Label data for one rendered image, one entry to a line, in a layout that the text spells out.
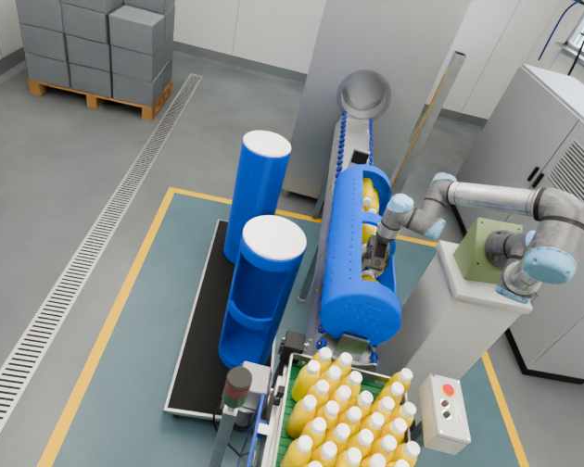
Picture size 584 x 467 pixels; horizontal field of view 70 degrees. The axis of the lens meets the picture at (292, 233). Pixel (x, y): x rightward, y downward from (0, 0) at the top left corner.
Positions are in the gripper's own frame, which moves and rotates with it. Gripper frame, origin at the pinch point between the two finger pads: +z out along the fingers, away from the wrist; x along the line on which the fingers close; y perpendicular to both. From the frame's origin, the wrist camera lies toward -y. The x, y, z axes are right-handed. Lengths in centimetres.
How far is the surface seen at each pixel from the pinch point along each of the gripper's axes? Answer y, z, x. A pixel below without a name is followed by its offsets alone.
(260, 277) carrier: 33, 52, 40
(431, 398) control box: -41.6, 5.6, -22.9
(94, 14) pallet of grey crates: 261, 25, 242
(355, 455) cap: -65, 5, 2
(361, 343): -24.0, 10.1, -1.1
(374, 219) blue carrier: 23.7, -9.0, 0.5
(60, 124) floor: 214, 114, 258
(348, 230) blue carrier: 16.2, -5.9, 10.2
